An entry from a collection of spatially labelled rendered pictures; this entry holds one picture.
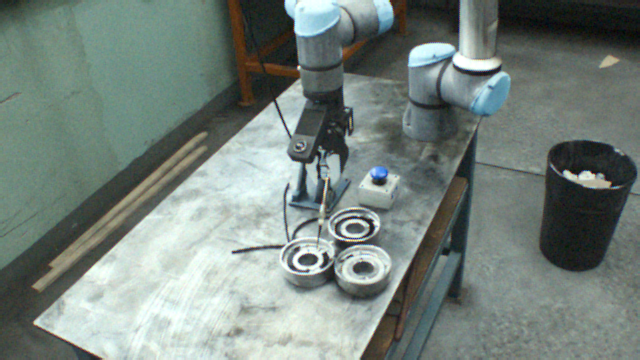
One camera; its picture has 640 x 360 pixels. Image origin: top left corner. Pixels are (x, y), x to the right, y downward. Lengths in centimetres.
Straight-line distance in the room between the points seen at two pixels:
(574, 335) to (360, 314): 123
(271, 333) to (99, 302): 36
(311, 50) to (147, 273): 56
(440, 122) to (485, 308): 89
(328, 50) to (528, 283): 152
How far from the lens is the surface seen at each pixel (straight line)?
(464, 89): 134
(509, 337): 207
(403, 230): 119
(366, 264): 108
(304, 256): 111
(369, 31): 101
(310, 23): 93
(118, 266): 123
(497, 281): 225
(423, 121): 146
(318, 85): 97
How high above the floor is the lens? 156
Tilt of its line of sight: 34 degrees down
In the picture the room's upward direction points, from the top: 5 degrees counter-clockwise
